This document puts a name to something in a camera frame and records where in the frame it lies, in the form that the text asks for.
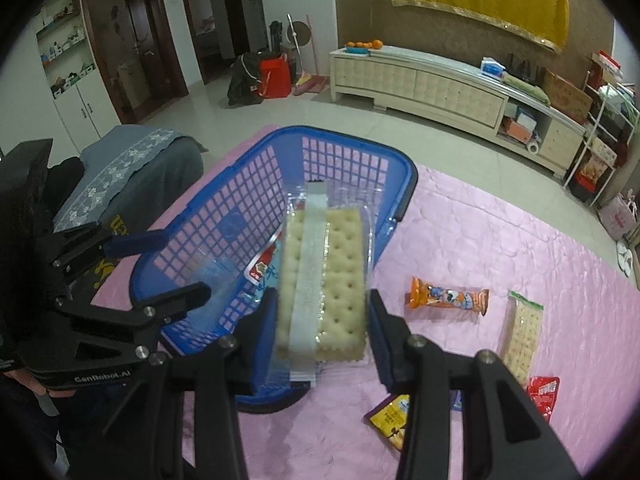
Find small red snack pouch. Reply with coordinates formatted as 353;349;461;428
526;376;560;422

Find blue plastic basket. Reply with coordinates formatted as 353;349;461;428
129;126;418;414

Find green-edged cracker pack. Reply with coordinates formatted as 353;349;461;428
501;290;544;386

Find light blue pastry pack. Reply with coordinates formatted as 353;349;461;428
244;240;281;307

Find orange snack bar wrapper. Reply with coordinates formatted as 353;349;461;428
406;276;489;315

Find clear soda cracker pack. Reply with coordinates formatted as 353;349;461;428
270;181;383;387

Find blue gum pack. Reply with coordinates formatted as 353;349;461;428
450;390;462;412

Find grey cushioned chair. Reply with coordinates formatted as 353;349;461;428
53;125;206;234

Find purple yellow snack packet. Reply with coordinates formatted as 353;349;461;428
363;394;410;452

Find pink quilted tablecloth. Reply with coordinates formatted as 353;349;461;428
89;123;640;480

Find black bag on floor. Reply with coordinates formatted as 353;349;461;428
227;51;265;107

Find white slippers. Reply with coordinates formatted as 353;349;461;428
616;240;639;278

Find red bag on floor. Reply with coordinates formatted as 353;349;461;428
258;54;292;99

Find broom and dustpan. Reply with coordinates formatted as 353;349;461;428
284;13;331;98

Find pink tote bag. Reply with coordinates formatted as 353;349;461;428
598;191;638;240

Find oranges on blue plate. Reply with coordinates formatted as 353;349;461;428
344;40;384;55

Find white metal shelf rack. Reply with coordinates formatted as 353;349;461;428
563;51;639;208

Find cardboard box on cabinet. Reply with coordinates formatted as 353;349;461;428
542;70;592;125

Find green folded cloth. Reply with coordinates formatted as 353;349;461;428
501;72;550;106

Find cream tv cabinet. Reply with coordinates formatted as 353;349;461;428
330;47;585;180

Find tissue box on cabinet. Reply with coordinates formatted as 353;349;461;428
480;56;506;80

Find white wall cupboard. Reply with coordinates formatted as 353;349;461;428
35;0;120;152

